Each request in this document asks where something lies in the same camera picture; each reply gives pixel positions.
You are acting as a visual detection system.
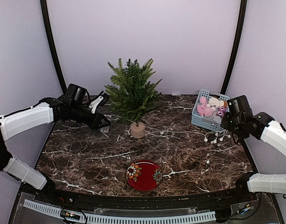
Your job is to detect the pink glitter bauble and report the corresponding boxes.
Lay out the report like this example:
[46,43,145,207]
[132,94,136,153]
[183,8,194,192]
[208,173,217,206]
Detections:
[217,111,224,118]
[218,107,226,112]

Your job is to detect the small green christmas tree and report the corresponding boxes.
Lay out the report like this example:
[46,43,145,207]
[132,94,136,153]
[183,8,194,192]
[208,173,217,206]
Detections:
[105,58,161,139]

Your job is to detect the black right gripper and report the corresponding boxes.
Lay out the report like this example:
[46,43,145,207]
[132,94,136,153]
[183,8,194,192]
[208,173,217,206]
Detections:
[221,111,244,135]

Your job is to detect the white felt ornament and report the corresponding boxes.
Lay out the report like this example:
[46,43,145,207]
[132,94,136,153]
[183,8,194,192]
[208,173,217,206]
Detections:
[209,97,224,107]

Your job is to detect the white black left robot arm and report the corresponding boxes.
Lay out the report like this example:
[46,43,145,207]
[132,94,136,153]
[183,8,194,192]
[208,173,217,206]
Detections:
[0,84,111,203]

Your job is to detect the pink felt ornament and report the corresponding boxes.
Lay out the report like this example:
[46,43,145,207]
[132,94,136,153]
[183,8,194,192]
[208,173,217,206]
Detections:
[197,104,213,117]

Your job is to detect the white knitted ball ornament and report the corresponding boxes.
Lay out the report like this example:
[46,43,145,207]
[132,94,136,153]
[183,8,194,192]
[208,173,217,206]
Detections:
[213,116,222,124]

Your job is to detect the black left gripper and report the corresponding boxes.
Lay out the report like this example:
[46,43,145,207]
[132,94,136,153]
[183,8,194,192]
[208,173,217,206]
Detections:
[70,104,111,130]

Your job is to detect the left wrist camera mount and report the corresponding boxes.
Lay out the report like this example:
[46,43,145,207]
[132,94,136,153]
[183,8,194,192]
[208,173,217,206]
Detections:
[88,91,110,114]

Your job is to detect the white slotted cable duct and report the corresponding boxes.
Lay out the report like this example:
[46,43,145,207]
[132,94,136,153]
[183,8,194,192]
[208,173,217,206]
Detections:
[22,199,216,224]

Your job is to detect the small circuit board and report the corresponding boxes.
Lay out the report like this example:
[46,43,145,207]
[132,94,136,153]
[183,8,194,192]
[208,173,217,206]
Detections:
[60,210,75,218]

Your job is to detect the red floral plate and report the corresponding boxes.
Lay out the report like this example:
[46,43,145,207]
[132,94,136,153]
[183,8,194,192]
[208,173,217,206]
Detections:
[125,160,163,192]

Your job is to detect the pink fluffy pompom ornament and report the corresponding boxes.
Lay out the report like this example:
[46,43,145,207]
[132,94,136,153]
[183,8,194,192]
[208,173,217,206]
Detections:
[199,96,207,104]

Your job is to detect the light blue plastic basket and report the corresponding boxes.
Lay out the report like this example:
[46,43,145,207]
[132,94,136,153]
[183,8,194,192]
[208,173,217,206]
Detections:
[191,89,230,131]

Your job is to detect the white ball string lights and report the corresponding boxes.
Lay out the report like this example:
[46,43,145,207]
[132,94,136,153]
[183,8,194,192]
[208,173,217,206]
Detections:
[99,126,232,164]

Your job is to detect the black front rail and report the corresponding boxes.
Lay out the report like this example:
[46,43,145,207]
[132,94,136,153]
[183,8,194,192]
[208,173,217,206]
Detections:
[56,189,251,208]

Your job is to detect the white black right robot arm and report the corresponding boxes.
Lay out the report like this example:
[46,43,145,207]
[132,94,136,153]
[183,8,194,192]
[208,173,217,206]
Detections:
[221,95,286,203]

